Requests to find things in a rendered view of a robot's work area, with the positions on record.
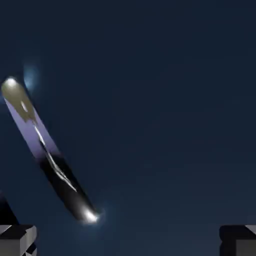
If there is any shiny metal door handle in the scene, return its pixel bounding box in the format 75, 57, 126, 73
0, 76, 100, 224

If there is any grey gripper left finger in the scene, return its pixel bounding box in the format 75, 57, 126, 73
0, 224, 38, 256

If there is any dark blue cabinet door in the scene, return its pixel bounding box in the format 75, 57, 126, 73
0, 0, 256, 256

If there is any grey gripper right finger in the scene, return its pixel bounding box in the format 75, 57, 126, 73
218, 224, 256, 256

